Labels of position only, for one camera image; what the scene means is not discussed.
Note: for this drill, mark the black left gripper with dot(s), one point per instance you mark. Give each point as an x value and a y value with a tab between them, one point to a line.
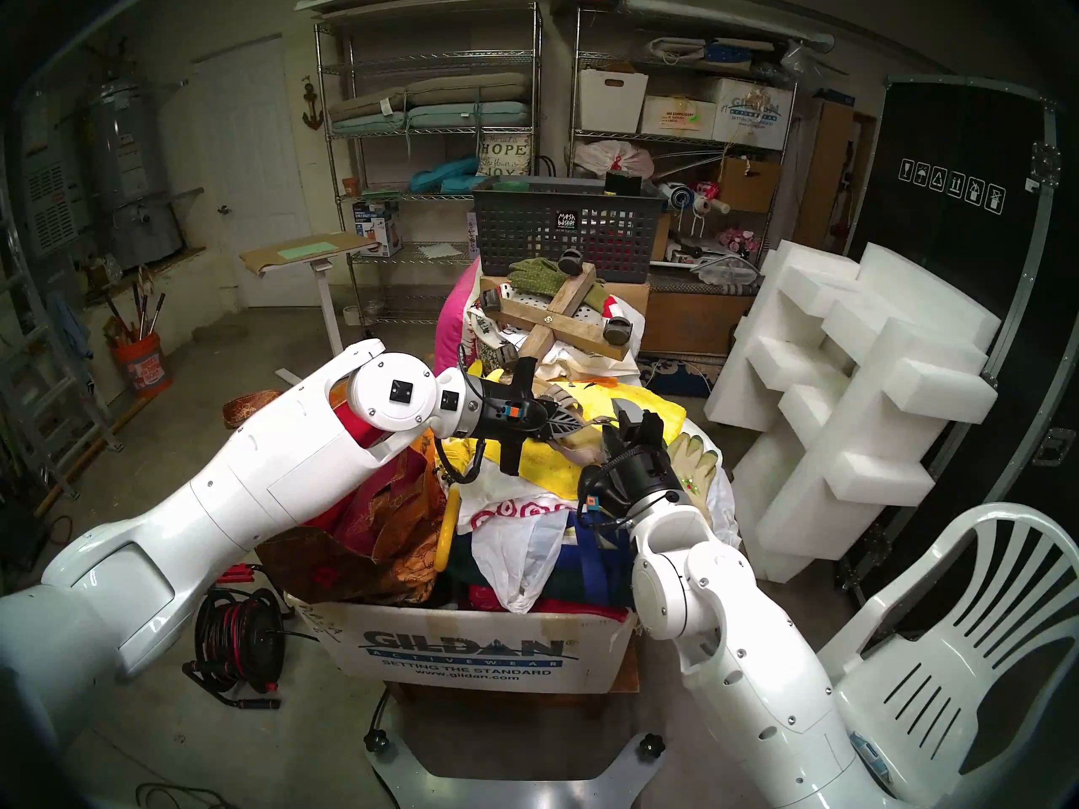
514	424

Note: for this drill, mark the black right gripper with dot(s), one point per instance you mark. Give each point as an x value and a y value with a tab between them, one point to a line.
645	479

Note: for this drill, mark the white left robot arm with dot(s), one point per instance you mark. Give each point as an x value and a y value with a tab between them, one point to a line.
253	479

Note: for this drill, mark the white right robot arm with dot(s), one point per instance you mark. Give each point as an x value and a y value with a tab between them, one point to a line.
742	689

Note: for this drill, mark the yellow towel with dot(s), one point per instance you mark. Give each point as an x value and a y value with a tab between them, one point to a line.
548	466

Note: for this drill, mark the blue white patterned cloth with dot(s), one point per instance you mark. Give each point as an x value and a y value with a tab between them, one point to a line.
666	369

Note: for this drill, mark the tan green-tipped garden glove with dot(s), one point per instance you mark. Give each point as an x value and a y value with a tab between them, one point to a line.
695	462

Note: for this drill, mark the wooden cross caster dolly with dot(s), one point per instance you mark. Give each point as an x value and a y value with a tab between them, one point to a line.
590	334

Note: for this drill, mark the brown wooden chest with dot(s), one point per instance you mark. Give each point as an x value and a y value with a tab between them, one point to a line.
691	318

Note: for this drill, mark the pink white pillow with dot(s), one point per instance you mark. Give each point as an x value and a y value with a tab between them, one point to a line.
455	327

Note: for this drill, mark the white red-target plastic bag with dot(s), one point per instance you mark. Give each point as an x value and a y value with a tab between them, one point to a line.
514	563

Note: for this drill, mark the green knit glove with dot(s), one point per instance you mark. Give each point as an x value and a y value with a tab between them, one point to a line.
539	272

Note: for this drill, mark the red fabric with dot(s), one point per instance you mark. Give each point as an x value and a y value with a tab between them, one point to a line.
573	607

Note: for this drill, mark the dark plastic mesh basket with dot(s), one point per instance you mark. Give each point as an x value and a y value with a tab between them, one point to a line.
523	226

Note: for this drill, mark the pink artificial flowers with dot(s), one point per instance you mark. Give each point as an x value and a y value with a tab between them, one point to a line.
738	241

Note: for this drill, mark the black yellow small box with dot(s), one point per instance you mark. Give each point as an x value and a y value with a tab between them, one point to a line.
624	185

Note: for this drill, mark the large Gildan activewear carton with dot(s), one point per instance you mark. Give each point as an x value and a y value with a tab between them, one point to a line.
472	651

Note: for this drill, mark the white foam packing insert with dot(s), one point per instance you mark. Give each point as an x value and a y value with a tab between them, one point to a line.
885	377

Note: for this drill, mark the white overbed table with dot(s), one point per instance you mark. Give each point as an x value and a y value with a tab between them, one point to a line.
331	310

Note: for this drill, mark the blue white product box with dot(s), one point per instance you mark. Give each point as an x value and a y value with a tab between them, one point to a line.
378	230

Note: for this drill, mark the pale plastic shelf bag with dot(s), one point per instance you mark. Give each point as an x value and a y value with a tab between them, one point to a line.
609	158

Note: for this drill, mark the teal blue cushion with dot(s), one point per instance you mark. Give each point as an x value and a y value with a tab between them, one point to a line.
442	175

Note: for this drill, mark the Hope print pillow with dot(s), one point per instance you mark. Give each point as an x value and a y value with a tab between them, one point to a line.
504	152

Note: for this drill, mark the white labelled cardboard box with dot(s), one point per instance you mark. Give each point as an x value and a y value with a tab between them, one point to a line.
674	118

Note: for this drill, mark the brown wooden cabinet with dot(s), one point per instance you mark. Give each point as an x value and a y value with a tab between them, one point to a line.
822	175

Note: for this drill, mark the orange patterned ribbon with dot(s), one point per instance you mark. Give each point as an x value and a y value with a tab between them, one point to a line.
249	404

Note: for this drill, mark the black star knob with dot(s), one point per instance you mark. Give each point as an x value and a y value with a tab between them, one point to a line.
651	744
377	740

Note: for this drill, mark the mint seat cushion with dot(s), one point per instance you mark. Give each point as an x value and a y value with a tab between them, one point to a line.
472	114

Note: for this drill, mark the small white Gildan box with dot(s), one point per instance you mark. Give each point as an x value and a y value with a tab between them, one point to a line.
754	112

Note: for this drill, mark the tan seat cushion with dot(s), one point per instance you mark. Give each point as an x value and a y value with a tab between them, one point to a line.
472	87

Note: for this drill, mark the white plastic chair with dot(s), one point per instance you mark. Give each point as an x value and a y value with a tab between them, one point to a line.
927	689

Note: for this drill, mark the white panel door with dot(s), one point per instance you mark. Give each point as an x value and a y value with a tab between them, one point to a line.
249	150

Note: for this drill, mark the black flight case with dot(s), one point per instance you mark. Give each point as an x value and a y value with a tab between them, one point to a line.
952	141

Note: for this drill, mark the orange plastic bucket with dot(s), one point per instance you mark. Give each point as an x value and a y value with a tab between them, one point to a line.
143	365

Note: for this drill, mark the grey water heater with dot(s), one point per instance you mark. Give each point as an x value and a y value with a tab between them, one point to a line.
126	167

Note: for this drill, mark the aluminium ladder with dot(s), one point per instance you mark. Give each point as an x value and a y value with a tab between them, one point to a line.
42	377

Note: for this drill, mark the grey furnace unit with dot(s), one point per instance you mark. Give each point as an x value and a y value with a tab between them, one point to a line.
46	209

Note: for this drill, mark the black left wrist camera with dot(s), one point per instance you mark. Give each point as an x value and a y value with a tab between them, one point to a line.
512	411

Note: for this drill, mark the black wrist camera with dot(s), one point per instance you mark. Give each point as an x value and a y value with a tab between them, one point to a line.
593	491
512	411

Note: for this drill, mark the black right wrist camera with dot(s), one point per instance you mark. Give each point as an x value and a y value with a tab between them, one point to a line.
593	491

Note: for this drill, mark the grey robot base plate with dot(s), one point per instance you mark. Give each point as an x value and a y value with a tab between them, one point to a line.
514	795

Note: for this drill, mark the anchor wall decoration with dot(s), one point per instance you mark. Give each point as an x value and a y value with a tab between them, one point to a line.
313	116

